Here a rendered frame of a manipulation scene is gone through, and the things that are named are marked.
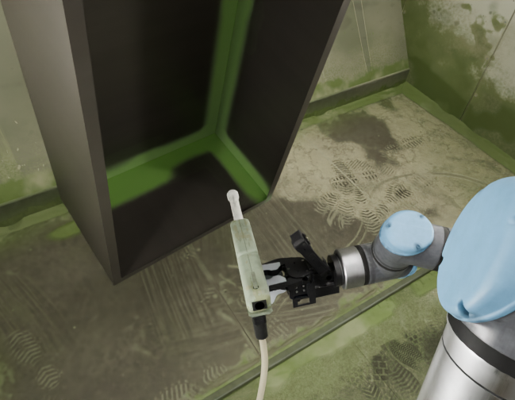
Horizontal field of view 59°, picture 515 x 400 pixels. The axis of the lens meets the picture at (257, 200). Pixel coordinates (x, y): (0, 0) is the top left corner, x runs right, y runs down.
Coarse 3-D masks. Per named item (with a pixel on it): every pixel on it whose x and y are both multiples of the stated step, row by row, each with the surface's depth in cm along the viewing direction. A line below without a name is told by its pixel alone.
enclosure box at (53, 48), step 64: (0, 0) 86; (64, 0) 56; (128, 0) 104; (192, 0) 116; (256, 0) 120; (320, 0) 102; (64, 64) 69; (128, 64) 119; (192, 64) 135; (256, 64) 132; (320, 64) 109; (64, 128) 90; (128, 128) 139; (192, 128) 160; (256, 128) 147; (64, 192) 131; (128, 192) 151; (192, 192) 156; (256, 192) 161; (128, 256) 139
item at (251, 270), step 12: (228, 192) 127; (240, 216) 114; (240, 228) 107; (240, 240) 102; (252, 240) 102; (240, 252) 98; (252, 252) 99; (240, 264) 95; (252, 264) 94; (240, 276) 92; (252, 276) 88; (264, 276) 91; (252, 288) 87; (264, 288) 86; (252, 300) 85; (264, 300) 85; (252, 312) 86; (264, 312) 86; (264, 324) 102; (264, 336) 103
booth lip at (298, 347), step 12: (408, 276) 194; (420, 276) 195; (396, 288) 189; (372, 300) 184; (348, 312) 180; (360, 312) 181; (336, 324) 176; (312, 336) 172; (324, 336) 174; (288, 348) 168; (300, 348) 169; (276, 360) 164; (252, 372) 161; (228, 384) 157; (240, 384) 158; (216, 396) 154
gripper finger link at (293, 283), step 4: (288, 280) 95; (292, 280) 95; (296, 280) 95; (300, 280) 95; (276, 284) 94; (280, 284) 94; (284, 284) 94; (288, 284) 94; (292, 284) 94; (296, 284) 94; (300, 284) 95; (272, 288) 95; (276, 288) 94; (280, 288) 94; (284, 288) 94; (288, 288) 94; (292, 288) 94
